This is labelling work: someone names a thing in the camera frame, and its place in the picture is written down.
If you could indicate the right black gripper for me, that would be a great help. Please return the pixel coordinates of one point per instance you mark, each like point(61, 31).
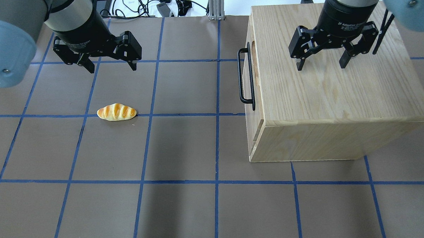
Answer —
point(343, 16)

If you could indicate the aluminium frame post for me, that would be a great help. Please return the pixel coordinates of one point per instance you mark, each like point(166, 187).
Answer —
point(216, 10)

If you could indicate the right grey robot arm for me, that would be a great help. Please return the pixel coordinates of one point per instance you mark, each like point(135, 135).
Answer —
point(410, 13)

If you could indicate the wooden drawer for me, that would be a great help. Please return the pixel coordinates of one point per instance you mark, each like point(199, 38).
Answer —
point(251, 71)

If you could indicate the black power adapter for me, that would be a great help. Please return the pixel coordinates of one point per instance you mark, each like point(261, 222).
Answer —
point(164, 10)

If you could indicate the toy bread roll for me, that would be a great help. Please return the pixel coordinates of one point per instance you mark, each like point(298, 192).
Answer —
point(116, 112)

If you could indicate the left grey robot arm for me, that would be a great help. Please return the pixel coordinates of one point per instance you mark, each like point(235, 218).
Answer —
point(20, 25)

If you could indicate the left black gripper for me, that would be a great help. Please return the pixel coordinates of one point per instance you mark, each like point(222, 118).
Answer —
point(81, 31)

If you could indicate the wooden drawer cabinet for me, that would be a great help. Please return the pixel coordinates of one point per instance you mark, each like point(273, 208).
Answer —
point(324, 112)

